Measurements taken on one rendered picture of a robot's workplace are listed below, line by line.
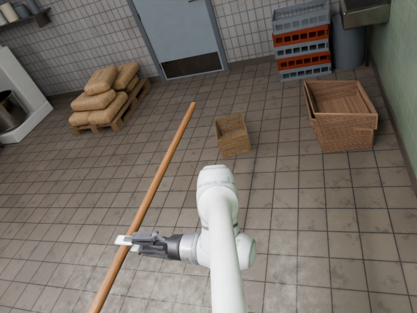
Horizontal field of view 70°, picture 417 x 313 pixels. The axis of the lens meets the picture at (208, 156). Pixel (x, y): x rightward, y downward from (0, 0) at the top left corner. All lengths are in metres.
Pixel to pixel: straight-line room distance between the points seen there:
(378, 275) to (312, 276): 0.38
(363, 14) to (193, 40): 2.34
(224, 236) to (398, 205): 1.96
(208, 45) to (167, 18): 0.66
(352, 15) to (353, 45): 0.82
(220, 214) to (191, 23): 3.97
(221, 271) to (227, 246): 0.05
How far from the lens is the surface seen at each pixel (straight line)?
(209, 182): 0.76
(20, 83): 5.81
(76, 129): 4.64
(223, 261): 0.59
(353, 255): 2.21
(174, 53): 4.74
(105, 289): 0.96
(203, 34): 4.49
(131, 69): 4.78
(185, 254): 0.87
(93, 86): 4.33
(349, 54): 3.91
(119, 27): 4.97
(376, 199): 2.48
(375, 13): 3.12
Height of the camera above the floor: 1.91
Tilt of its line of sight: 39 degrees down
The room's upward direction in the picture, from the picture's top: 22 degrees counter-clockwise
